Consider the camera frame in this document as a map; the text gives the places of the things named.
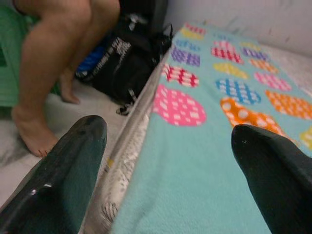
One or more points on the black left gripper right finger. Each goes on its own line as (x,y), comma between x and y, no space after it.
(280,182)

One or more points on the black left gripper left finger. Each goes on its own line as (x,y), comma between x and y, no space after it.
(53,182)

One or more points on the grey quilted mattress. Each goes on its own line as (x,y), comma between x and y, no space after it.
(126,156)

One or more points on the teal blanket with colourful shapes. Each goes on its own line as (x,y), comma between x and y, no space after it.
(182,158)

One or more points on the person's bare leg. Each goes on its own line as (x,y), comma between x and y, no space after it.
(102,19)
(41,73)

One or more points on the green plastic stool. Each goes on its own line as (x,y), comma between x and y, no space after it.
(9,61)

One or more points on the black bag with white print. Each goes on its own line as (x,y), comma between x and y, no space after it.
(126,65)

